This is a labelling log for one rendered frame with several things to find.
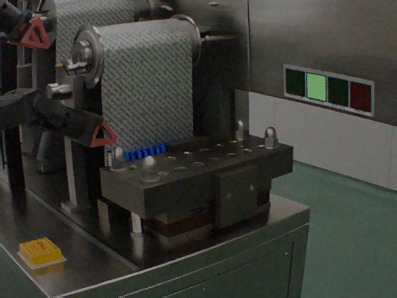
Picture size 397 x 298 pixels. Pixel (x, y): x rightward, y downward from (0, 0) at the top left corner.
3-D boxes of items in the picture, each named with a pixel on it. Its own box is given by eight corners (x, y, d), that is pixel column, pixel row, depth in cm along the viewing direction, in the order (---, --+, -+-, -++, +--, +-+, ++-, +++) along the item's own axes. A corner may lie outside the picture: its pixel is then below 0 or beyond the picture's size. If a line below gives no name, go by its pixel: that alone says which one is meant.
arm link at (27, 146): (39, 91, 100) (12, 91, 104) (23, 151, 98) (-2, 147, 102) (75, 111, 110) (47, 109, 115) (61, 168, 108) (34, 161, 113)
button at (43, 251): (20, 254, 104) (18, 244, 103) (48, 247, 108) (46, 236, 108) (33, 268, 99) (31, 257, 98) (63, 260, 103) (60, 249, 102)
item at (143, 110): (105, 167, 122) (101, 81, 117) (191, 146, 136) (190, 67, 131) (106, 168, 122) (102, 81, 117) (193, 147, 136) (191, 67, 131)
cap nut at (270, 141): (259, 146, 129) (259, 126, 128) (270, 143, 131) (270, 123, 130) (270, 150, 126) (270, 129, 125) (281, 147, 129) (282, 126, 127)
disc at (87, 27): (70, 81, 128) (74, 20, 122) (72, 81, 128) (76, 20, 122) (101, 96, 117) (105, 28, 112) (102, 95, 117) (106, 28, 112)
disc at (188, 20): (159, 66, 143) (163, 10, 138) (161, 65, 143) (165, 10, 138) (198, 79, 133) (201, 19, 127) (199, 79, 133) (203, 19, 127)
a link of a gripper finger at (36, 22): (43, 60, 107) (13, 37, 101) (32, 59, 113) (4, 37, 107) (62, 32, 109) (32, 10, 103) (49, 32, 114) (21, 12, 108)
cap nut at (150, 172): (136, 178, 110) (135, 155, 108) (152, 174, 112) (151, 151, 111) (147, 184, 107) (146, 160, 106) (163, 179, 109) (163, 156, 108)
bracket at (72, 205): (60, 207, 130) (50, 78, 121) (81, 202, 134) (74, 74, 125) (69, 214, 126) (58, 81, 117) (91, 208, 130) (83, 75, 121)
